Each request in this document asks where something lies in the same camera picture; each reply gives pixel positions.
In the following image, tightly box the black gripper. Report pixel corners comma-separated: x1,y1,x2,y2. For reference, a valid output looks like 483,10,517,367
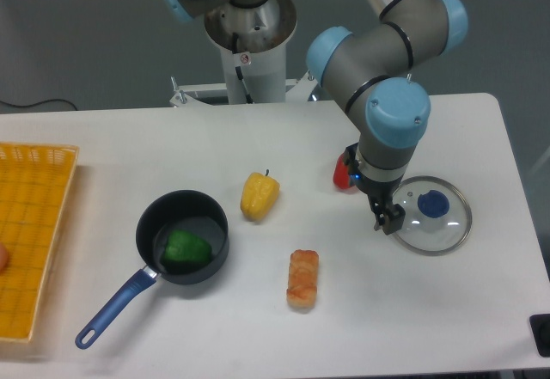
343,144,406,235

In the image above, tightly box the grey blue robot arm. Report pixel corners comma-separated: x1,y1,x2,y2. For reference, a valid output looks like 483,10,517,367
166,0,468,234

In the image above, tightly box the glass pot lid blue knob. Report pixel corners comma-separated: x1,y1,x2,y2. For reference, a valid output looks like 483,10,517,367
394,175,473,256

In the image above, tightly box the red bell pepper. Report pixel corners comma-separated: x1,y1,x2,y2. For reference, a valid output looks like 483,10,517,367
333,153,355,191

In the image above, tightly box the braided bread loaf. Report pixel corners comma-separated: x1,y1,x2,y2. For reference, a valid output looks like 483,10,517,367
286,249,320,309

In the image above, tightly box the yellow bell pepper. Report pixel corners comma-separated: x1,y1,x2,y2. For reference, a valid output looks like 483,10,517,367
240,169,280,222

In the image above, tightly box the green bell pepper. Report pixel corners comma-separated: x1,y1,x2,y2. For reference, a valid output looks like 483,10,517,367
160,229,211,272

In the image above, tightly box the yellow woven basket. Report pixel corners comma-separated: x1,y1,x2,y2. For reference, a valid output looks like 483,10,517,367
1,142,79,343

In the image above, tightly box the black saucepan blue handle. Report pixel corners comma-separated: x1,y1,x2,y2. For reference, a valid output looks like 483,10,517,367
75,190,229,350

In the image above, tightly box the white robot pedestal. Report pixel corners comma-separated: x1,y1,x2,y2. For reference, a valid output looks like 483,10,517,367
170,0,317,107

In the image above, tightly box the black cable on floor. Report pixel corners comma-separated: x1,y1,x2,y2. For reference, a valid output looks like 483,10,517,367
0,98,81,112

